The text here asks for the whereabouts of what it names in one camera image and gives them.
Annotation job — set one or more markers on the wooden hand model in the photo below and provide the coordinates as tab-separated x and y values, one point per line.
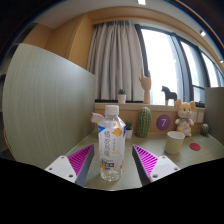
146	85

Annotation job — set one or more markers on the grey window curtain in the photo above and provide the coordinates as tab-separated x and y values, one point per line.
115	60

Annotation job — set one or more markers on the dark-framed window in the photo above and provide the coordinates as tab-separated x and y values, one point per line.
160	60

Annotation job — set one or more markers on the round purple number sign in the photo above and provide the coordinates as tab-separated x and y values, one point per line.
163	122

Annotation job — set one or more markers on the clear plastic drink bottle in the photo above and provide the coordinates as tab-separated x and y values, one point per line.
111	143

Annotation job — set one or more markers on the flat round red coaster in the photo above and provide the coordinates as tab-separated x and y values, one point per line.
195	146

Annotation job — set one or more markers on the small round green cactus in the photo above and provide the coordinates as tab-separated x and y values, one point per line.
204	130

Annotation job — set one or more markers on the pink horse figure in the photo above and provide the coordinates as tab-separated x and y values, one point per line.
96	117

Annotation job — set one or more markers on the beige plush mouse toy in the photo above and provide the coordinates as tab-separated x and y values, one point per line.
184	116

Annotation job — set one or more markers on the black horse figure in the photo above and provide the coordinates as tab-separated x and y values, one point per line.
169	95

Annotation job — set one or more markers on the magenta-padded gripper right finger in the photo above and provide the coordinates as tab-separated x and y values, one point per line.
161	167

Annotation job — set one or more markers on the pale yellow paper cup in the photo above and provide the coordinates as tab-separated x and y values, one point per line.
174	143

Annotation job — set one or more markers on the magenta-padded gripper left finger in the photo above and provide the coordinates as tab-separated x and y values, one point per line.
63	168

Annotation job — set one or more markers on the tall green cactus decoration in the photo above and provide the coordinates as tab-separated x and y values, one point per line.
144	123

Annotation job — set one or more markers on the grey-green desk partition panel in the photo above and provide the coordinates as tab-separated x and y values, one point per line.
46	103
215	113

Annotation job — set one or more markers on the white wall socket plate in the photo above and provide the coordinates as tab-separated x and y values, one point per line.
200	117

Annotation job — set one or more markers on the ceiling lights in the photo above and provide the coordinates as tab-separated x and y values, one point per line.
141	1

